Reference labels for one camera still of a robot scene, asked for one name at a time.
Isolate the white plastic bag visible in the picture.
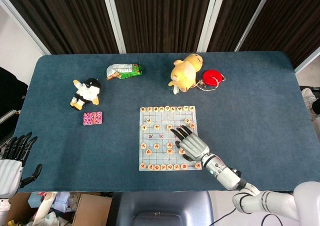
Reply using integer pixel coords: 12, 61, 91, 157
53, 192, 81, 213

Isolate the white partition frame post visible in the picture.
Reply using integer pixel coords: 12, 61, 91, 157
234, 0, 276, 52
294, 44, 320, 74
198, 0, 227, 53
100, 0, 126, 54
0, 0, 51, 55

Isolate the white xiangqi board sheet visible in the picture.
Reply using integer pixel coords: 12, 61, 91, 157
138, 106, 203, 172

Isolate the brown cardboard box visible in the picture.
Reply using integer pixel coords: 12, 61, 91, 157
8, 193, 35, 226
71, 193, 113, 226

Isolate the green white snack bag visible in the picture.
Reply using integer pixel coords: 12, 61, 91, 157
106, 63, 144, 80

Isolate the black chair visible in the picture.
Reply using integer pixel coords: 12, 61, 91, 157
0, 67, 29, 139

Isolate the black white penguin plush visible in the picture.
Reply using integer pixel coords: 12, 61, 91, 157
69, 78, 102, 111

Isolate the pink patterned card deck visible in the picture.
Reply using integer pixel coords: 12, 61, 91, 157
82, 111, 104, 126

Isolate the white sneaker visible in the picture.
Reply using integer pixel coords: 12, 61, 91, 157
301, 87, 320, 115

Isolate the yellow plush toy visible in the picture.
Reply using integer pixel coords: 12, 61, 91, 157
167, 53, 204, 95

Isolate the dark pleated partition panel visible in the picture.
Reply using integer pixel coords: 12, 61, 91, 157
111, 0, 214, 54
207, 0, 268, 53
239, 0, 320, 69
0, 0, 118, 55

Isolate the red round disc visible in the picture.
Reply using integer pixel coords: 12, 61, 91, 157
202, 70, 223, 87

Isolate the black cable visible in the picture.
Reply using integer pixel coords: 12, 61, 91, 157
211, 210, 285, 226

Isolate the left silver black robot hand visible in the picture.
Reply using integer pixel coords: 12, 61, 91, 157
0, 132, 43, 199

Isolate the blue velvet tablecloth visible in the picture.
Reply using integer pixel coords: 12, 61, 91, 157
16, 51, 316, 193

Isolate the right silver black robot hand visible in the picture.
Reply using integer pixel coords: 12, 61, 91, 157
170, 125, 210, 162

